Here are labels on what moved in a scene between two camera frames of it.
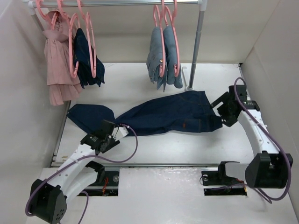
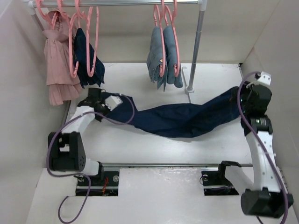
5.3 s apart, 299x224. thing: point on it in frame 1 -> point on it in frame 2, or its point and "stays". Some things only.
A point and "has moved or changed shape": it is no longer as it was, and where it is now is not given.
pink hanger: [84, 4] has moved or changed shape
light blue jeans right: [170, 58] stays
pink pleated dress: [60, 82] stays
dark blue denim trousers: [187, 112] has moved or changed shape
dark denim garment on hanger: [82, 59] stays
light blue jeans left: [153, 58] stays
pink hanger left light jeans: [159, 20] stays
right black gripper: [228, 120] -> [247, 86]
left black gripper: [112, 142] -> [101, 102]
